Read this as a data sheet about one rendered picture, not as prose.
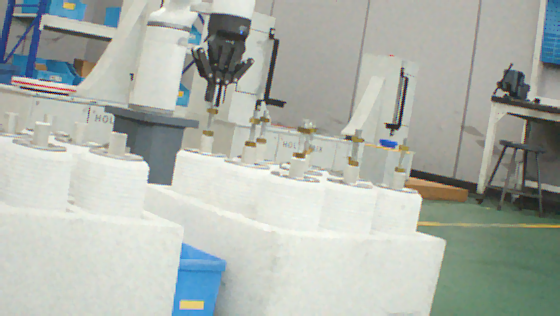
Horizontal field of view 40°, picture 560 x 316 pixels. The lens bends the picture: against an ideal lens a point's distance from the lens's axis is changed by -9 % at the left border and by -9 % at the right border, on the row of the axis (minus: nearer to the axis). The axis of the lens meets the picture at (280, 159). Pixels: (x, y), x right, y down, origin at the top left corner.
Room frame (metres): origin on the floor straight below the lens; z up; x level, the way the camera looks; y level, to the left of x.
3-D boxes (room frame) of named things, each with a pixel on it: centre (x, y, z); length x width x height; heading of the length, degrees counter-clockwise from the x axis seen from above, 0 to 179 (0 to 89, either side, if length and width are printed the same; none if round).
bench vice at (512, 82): (5.66, -1.53, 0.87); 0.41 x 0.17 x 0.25; 138
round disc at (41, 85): (3.36, 1.04, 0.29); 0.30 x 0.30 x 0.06
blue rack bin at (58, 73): (6.24, 1.97, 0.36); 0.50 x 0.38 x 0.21; 49
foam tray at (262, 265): (1.45, -0.04, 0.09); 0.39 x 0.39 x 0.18; 41
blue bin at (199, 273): (1.28, 0.18, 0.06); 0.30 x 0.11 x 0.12; 41
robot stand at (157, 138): (1.67, 0.27, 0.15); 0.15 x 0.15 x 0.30; 48
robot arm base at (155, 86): (1.67, 0.27, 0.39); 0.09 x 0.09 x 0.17; 48
